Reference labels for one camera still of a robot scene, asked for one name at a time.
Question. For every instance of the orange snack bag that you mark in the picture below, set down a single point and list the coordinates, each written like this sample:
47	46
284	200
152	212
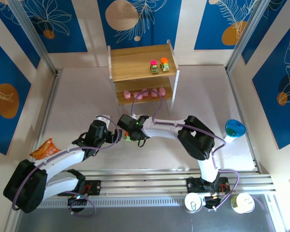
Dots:
44	149

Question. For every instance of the wooden shelf white frame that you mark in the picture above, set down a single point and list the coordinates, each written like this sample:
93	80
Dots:
135	62

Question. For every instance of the aluminium rail base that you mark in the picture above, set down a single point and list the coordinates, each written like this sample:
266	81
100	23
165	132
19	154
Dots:
147	183

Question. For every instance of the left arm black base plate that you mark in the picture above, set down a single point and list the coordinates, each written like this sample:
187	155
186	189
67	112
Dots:
96	187

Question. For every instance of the black electronics board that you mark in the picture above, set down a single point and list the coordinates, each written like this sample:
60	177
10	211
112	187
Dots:
74	201
211	204

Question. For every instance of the white drink can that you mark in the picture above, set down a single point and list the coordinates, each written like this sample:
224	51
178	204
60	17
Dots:
194	203

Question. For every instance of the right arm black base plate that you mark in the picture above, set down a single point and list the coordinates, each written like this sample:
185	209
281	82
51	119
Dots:
191	186

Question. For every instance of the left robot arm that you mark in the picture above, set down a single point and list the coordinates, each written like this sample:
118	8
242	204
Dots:
62	159

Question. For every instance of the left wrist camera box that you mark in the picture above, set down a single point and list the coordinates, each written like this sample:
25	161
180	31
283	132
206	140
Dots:
102	119

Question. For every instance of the pink plastic pig toy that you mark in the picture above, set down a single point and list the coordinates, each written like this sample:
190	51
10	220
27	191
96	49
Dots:
138	96
144	91
155	93
162	91
127	95

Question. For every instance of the green truck pink mixer drum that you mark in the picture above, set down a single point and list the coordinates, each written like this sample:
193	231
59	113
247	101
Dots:
154	68

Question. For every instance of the aluminium frame post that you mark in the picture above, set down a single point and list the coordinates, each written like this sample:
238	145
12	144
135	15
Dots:
249	36
35	36

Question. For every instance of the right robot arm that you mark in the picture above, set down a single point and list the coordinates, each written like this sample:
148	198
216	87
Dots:
197	142

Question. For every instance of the aluminium side rail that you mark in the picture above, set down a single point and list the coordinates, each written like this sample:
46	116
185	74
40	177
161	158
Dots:
234	89
53	89

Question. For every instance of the green truck orange mixer drum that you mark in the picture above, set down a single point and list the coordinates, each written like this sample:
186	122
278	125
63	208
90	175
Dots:
164	66
128	138

